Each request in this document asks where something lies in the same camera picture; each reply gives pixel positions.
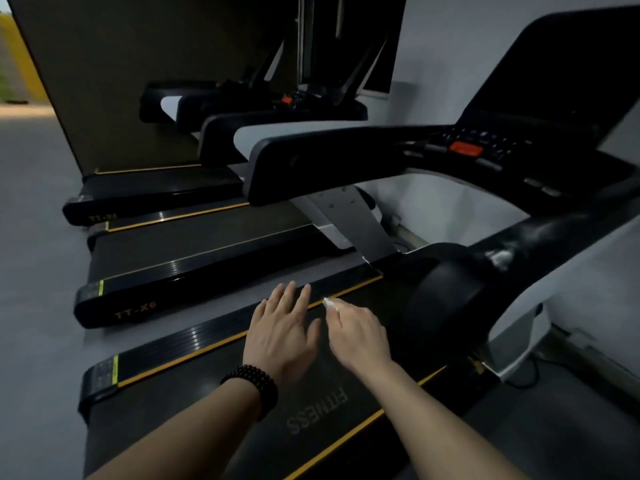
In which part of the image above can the person's right hand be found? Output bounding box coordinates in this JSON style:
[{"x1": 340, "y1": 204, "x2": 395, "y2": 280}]
[{"x1": 322, "y1": 297, "x2": 393, "y2": 383}]

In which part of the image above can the brown partition panel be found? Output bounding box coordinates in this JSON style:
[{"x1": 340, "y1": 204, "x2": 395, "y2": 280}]
[{"x1": 5, "y1": 0, "x2": 301, "y2": 177}]

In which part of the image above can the black beaded bracelet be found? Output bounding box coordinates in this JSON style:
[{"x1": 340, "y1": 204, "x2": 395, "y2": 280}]
[{"x1": 219, "y1": 364, "x2": 279, "y2": 421}]

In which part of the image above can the black power cable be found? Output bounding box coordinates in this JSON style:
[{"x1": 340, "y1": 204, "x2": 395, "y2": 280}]
[{"x1": 505, "y1": 352, "x2": 566, "y2": 391}]

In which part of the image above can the person's left forearm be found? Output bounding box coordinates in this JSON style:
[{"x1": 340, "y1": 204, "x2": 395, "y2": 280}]
[{"x1": 87, "y1": 379, "x2": 263, "y2": 480}]

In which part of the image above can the grey floor cable trunking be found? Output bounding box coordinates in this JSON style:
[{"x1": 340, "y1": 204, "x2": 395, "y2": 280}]
[{"x1": 549, "y1": 324, "x2": 640, "y2": 411}]

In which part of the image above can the black treadmill with orange lettering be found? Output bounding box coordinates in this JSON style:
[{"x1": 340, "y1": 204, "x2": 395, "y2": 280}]
[{"x1": 73, "y1": 0, "x2": 409, "y2": 329}]

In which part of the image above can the person's right forearm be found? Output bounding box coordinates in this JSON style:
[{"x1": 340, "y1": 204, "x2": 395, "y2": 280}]
[{"x1": 367, "y1": 359, "x2": 531, "y2": 480}]

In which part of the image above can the black treadmill beside brown panel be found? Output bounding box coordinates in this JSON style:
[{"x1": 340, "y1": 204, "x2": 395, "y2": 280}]
[{"x1": 62, "y1": 79, "x2": 301, "y2": 228}]

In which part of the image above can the black treadmill with lettered belt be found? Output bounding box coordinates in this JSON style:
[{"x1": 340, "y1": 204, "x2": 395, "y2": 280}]
[{"x1": 77, "y1": 4, "x2": 640, "y2": 480}]

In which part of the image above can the person's left hand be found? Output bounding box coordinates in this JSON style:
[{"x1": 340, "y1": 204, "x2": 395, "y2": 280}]
[{"x1": 242, "y1": 281, "x2": 322, "y2": 391}]

